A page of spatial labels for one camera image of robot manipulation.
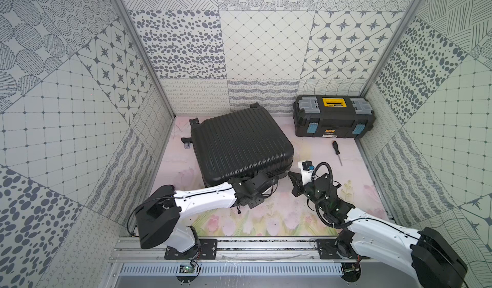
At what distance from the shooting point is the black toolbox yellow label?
100cm

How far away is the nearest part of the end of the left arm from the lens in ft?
1.91

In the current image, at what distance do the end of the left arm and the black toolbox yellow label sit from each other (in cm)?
49
